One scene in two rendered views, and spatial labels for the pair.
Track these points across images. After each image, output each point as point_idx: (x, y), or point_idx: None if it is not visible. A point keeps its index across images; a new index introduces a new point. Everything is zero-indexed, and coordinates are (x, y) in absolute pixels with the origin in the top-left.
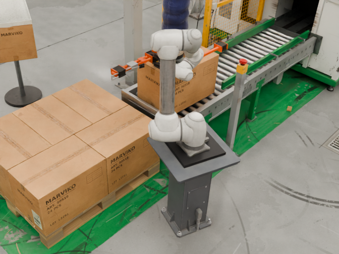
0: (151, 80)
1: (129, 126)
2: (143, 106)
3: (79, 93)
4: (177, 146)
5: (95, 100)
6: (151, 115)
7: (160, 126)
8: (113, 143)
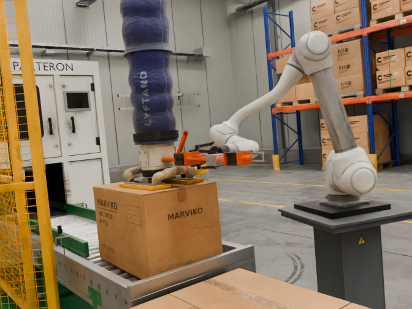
0: (180, 216)
1: (244, 289)
2: (187, 274)
3: None
4: (351, 207)
5: None
6: (207, 278)
7: (369, 160)
8: (301, 298)
